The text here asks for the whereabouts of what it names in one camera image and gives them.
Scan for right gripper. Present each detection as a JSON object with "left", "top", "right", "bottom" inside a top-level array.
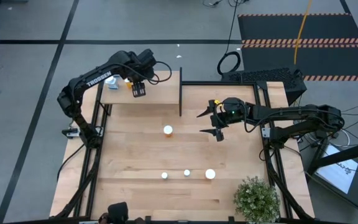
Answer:
[{"left": 196, "top": 96, "right": 255, "bottom": 142}]

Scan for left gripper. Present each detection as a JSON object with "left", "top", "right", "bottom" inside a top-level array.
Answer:
[{"left": 129, "top": 49, "right": 158, "bottom": 98}]

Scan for white labelled pill bottle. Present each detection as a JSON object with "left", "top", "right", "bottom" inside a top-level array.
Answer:
[{"left": 104, "top": 75, "right": 120, "bottom": 90}]

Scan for wooden shelf black posts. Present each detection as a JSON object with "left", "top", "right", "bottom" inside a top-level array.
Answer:
[{"left": 99, "top": 66, "right": 183, "bottom": 118}]

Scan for green potted plant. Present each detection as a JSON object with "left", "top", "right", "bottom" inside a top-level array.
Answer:
[{"left": 233, "top": 175, "right": 282, "bottom": 224}]

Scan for black hazard-striped floor mat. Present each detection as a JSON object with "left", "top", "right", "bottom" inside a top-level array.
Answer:
[{"left": 237, "top": 12, "right": 358, "bottom": 82}]

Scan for black stand bar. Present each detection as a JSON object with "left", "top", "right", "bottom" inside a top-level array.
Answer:
[{"left": 306, "top": 138, "right": 358, "bottom": 177}]

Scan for white printed board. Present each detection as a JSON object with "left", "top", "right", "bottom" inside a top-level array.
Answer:
[{"left": 315, "top": 143, "right": 358, "bottom": 195}]

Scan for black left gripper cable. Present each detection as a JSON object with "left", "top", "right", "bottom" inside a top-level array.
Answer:
[{"left": 147, "top": 60, "right": 173, "bottom": 85}]

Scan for black coiled cable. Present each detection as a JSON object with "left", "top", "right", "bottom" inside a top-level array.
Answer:
[{"left": 216, "top": 0, "right": 242, "bottom": 76}]

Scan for black arm base cable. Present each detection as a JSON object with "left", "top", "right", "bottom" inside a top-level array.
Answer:
[{"left": 57, "top": 144, "right": 85, "bottom": 183}]

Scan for yellow hanging cable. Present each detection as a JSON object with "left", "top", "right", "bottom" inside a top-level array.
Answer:
[{"left": 293, "top": 0, "right": 313, "bottom": 65}]

